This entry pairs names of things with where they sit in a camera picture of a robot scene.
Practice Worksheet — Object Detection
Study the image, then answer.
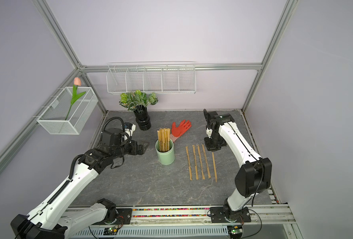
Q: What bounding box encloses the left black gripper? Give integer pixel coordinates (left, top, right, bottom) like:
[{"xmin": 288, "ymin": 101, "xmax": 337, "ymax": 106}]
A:
[{"xmin": 112, "ymin": 139, "xmax": 150, "ymax": 159}]

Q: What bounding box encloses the brown paper straw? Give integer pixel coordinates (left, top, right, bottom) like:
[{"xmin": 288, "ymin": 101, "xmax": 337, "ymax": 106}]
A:
[
  {"xmin": 185, "ymin": 146, "xmax": 192, "ymax": 181},
  {"xmin": 202, "ymin": 144, "xmax": 211, "ymax": 178},
  {"xmin": 212, "ymin": 152, "xmax": 218, "ymax": 182},
  {"xmin": 197, "ymin": 145, "xmax": 205, "ymax": 180},
  {"xmin": 192, "ymin": 145, "xmax": 199, "ymax": 180}
]

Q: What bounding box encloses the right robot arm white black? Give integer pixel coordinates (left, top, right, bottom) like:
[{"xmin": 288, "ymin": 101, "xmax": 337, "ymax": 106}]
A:
[{"xmin": 203, "ymin": 109, "xmax": 272, "ymax": 222}]

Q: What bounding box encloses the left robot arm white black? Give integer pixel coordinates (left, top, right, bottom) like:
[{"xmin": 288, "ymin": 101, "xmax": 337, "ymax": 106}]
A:
[{"xmin": 10, "ymin": 140, "xmax": 149, "ymax": 239}]

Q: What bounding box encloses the bundle of brown paper straws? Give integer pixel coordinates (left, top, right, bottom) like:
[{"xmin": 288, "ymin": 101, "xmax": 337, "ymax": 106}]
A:
[{"xmin": 157, "ymin": 128, "xmax": 171, "ymax": 152}]

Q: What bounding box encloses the mint green storage cup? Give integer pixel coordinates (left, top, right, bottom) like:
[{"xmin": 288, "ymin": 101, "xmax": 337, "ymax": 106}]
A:
[{"xmin": 155, "ymin": 140, "xmax": 175, "ymax": 165}]

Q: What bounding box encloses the black plant pot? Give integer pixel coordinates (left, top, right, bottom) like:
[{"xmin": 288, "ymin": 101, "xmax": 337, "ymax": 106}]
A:
[{"xmin": 134, "ymin": 108, "xmax": 151, "ymax": 131}]

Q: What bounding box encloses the red hand-shaped scraper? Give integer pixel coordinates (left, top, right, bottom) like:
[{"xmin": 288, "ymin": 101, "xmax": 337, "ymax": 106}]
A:
[{"xmin": 170, "ymin": 120, "xmax": 191, "ymax": 142}]

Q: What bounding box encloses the green artificial plant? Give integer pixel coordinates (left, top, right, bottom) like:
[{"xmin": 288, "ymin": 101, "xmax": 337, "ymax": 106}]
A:
[{"xmin": 119, "ymin": 90, "xmax": 158, "ymax": 113}]

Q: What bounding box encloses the pink artificial tulip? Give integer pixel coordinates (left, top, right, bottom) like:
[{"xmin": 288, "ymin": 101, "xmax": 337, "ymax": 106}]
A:
[{"xmin": 65, "ymin": 77, "xmax": 86, "ymax": 120}]

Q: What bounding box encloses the white mesh basket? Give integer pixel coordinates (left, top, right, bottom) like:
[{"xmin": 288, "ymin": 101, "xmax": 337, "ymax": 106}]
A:
[{"xmin": 36, "ymin": 86, "xmax": 98, "ymax": 135}]

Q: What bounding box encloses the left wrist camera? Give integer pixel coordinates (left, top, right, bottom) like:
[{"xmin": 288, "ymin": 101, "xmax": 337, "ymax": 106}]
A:
[{"xmin": 98, "ymin": 122, "xmax": 136, "ymax": 146}]

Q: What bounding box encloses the white wire wall shelf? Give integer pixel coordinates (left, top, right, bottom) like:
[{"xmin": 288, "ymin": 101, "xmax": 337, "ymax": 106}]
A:
[{"xmin": 106, "ymin": 61, "xmax": 196, "ymax": 94}]

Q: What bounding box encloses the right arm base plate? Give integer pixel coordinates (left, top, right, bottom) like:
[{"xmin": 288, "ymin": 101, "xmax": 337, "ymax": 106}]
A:
[{"xmin": 209, "ymin": 206, "xmax": 251, "ymax": 224}]

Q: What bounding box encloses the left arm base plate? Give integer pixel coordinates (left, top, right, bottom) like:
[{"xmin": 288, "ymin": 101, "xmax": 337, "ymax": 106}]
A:
[{"xmin": 93, "ymin": 208, "xmax": 133, "ymax": 226}]

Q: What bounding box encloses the aluminium front rail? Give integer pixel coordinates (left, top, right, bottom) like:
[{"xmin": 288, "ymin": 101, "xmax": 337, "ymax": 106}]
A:
[{"xmin": 45, "ymin": 204, "xmax": 296, "ymax": 229}]

